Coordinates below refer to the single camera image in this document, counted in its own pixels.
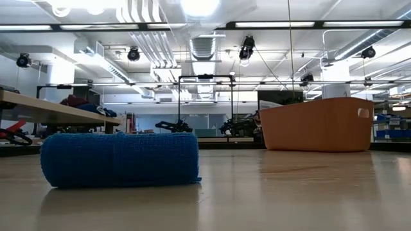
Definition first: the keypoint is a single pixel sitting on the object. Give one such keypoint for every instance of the wooden workbench with grey frame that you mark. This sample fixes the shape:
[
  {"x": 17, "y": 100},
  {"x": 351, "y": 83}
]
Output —
[{"x": 48, "y": 112}]

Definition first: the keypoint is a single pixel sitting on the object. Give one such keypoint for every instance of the distant wooden table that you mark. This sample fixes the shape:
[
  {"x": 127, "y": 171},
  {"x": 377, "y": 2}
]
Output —
[{"x": 237, "y": 140}]

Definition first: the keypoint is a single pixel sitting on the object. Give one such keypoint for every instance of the black overhead light bar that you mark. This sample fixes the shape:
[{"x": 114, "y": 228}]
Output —
[{"x": 319, "y": 24}]

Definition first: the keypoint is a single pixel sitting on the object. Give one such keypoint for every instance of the blue storage bins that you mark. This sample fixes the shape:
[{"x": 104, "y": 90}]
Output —
[{"x": 391, "y": 133}]

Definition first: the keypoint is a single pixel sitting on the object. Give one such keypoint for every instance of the clear plastic zip bag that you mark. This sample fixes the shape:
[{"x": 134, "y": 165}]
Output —
[
  {"x": 208, "y": 19},
  {"x": 269, "y": 104}
]

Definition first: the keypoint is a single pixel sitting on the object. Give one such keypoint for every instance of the red and white rack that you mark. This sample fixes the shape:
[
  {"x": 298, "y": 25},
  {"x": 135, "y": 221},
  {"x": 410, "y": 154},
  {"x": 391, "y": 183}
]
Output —
[{"x": 130, "y": 123}]

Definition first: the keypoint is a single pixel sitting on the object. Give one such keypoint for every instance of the distant black rig frame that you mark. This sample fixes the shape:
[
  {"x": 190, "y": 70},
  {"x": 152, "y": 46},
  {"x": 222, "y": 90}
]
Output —
[{"x": 205, "y": 76}]

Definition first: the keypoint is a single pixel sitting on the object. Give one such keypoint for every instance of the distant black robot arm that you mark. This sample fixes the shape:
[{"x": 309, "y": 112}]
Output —
[
  {"x": 175, "y": 126},
  {"x": 239, "y": 126}
]

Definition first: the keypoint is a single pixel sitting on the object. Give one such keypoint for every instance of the dark clothing pile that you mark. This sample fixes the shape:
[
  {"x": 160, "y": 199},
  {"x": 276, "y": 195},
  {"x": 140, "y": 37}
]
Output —
[{"x": 77, "y": 102}]

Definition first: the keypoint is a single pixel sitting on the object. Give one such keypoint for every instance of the teal laptop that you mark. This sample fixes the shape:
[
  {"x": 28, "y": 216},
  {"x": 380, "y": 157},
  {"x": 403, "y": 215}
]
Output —
[{"x": 205, "y": 133}]

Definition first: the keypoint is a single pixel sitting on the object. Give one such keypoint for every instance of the orange plastic bin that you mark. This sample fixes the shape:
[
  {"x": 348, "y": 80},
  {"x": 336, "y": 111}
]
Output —
[{"x": 314, "y": 128}]

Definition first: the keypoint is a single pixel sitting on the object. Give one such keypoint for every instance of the distant overhead light rail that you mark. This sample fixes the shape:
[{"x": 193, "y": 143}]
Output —
[{"x": 257, "y": 82}]

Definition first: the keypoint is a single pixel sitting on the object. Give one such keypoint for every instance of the blue elastic bandage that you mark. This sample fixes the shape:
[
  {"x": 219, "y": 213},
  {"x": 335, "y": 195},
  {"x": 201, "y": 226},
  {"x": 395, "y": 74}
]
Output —
[{"x": 122, "y": 160}]

